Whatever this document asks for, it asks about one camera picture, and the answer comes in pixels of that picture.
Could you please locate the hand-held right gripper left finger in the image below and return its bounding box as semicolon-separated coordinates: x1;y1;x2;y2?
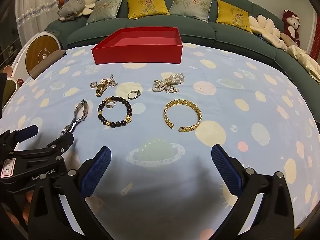
27;146;112;240

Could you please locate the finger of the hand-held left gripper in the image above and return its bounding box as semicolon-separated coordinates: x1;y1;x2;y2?
46;133;74;156
0;124;39;153

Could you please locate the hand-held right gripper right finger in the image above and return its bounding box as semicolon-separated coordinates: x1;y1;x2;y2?
211;144;295;240

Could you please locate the dark beaded bracelet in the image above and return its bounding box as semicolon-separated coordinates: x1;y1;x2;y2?
97;96;132;128

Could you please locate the gold bangle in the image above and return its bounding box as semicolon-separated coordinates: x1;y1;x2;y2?
163;99;203;132

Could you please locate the pearl necklace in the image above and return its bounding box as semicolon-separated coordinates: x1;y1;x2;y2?
152;73;186;92

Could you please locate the red shallow box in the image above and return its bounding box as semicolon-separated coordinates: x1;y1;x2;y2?
91;28;183;65

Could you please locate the person's left hand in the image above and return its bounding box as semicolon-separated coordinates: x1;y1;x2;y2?
5;190;33;228

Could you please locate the round white wooden-faced device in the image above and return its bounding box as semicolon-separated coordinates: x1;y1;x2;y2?
11;31;61;81

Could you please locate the white curtain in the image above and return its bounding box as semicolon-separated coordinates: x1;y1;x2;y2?
14;0;63;48

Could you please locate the grey pig plush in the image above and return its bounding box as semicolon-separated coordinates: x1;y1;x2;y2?
57;0;87;22

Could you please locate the cream quilted blanket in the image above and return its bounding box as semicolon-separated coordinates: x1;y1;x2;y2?
286;45;320;83

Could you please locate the grey floral cushion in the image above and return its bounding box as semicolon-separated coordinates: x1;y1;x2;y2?
86;0;125;26
169;0;214;23

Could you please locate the green curved sofa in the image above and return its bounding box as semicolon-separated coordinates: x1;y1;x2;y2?
45;0;320;85

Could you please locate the brown plush cushion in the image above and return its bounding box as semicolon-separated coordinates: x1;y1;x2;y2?
280;32;299;52

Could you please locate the white flower cushion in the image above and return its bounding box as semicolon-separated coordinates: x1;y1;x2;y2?
248;14;282;48

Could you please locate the yellow floral cushion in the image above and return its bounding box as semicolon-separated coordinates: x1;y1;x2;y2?
127;0;171;20
215;0;254;34

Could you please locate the red monkey plush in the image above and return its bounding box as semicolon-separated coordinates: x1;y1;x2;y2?
282;9;301;47

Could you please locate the red wall banner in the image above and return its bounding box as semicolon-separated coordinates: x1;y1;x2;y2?
309;17;320;61

